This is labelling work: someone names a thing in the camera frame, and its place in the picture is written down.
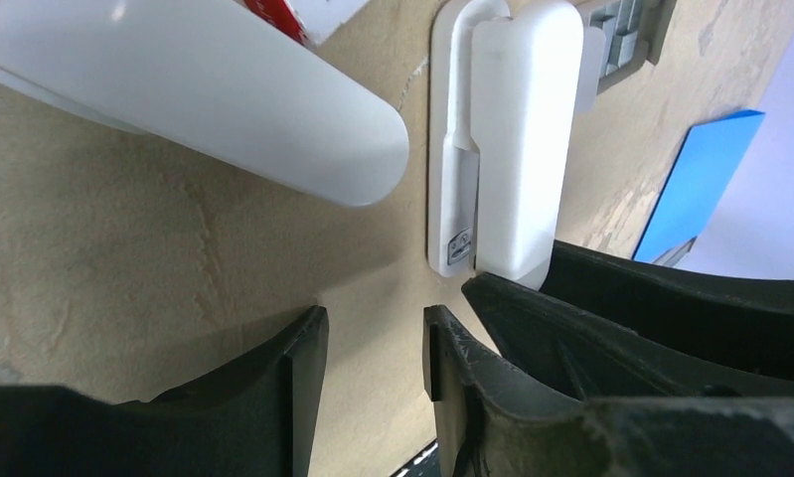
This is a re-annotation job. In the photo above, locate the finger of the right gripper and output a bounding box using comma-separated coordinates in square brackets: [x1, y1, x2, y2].
[541, 241, 794, 382]
[462, 274, 794, 399]

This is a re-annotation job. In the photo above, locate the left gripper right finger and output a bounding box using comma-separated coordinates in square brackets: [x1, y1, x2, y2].
[423, 305, 794, 476]

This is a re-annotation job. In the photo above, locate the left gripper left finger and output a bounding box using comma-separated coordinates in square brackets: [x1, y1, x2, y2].
[0, 306, 329, 476]

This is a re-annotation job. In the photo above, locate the white stapler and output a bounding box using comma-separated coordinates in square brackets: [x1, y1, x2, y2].
[426, 1, 603, 289]

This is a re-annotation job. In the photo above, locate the red white staples box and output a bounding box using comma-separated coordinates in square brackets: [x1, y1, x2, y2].
[241, 0, 369, 49]

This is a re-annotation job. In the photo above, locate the blue foam pad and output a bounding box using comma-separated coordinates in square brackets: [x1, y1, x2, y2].
[633, 109, 765, 263]

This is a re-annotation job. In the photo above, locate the white cylindrical marker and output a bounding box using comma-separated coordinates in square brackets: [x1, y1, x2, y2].
[0, 1, 409, 207]

